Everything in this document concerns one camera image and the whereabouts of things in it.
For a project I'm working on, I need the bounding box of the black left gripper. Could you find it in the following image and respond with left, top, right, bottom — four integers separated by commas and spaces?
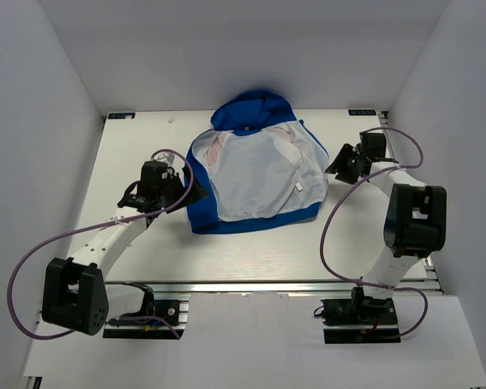
157, 166, 209, 213

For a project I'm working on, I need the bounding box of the blue white red hooded jacket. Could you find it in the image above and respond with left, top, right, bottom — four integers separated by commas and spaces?
186, 89, 329, 234

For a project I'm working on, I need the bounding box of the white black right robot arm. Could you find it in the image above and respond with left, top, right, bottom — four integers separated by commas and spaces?
321, 127, 447, 323

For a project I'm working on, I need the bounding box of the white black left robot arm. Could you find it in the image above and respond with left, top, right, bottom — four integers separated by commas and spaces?
41, 157, 208, 336

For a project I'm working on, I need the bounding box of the blue right corner label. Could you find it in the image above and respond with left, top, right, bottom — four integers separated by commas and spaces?
347, 109, 377, 116

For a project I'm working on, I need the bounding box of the blue corner label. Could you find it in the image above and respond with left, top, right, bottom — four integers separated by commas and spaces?
347, 109, 377, 116
107, 112, 135, 120

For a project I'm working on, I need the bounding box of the blue left corner label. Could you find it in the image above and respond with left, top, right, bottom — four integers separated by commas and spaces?
107, 112, 135, 120

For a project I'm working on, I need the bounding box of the aluminium front table rail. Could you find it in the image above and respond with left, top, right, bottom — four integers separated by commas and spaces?
104, 279, 441, 295

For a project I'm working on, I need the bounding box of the aluminium right side rail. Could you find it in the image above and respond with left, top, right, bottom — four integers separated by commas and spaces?
377, 111, 441, 290

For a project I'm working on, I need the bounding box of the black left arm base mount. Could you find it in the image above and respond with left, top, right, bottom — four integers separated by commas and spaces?
102, 283, 189, 340

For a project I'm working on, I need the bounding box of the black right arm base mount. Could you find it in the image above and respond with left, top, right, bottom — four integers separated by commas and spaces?
313, 286, 401, 344

